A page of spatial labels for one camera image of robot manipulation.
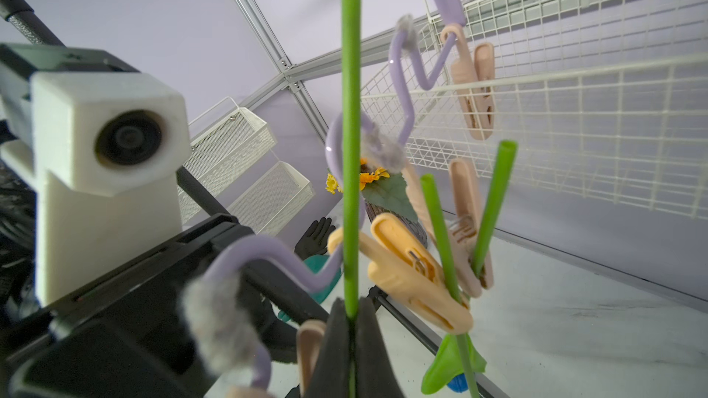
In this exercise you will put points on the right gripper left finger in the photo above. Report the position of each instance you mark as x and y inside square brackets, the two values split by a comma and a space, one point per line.
[331, 376]

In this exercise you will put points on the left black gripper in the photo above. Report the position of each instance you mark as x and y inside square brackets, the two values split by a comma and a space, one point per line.
[167, 324]

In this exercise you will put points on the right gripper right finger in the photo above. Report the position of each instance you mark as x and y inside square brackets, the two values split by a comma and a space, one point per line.
[374, 376]

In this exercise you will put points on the white tulip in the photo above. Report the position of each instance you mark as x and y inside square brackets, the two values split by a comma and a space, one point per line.
[456, 354]

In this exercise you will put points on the purple clip hanger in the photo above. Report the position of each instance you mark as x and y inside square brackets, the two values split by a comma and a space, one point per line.
[393, 217]

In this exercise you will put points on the yellow tulip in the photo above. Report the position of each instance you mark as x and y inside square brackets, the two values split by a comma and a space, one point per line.
[351, 80]

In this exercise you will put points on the black clothes rack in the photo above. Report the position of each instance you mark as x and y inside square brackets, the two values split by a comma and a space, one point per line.
[139, 271]

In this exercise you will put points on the black and yellow glove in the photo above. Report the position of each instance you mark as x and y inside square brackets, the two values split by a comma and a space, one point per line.
[314, 240]

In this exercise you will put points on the sunflower bouquet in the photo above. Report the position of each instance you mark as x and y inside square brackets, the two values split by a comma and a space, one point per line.
[386, 190]

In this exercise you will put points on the white mesh shelf basket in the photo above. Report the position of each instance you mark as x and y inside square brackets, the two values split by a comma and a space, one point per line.
[228, 141]

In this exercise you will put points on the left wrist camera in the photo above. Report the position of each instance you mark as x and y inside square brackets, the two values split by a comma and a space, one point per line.
[100, 143]

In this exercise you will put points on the white wire wall basket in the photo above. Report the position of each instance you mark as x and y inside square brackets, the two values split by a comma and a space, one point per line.
[607, 99]

